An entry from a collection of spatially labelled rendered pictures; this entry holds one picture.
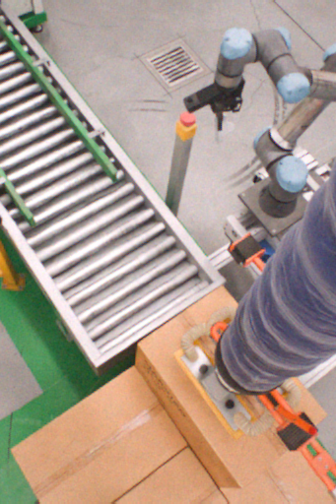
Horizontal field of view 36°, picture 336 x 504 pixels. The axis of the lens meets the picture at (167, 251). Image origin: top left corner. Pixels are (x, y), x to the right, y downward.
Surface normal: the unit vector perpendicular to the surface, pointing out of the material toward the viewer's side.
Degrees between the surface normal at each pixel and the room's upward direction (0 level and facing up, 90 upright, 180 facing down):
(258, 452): 0
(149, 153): 0
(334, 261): 72
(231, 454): 0
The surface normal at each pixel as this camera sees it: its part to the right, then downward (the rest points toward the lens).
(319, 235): -0.93, -0.04
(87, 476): 0.08, -0.41
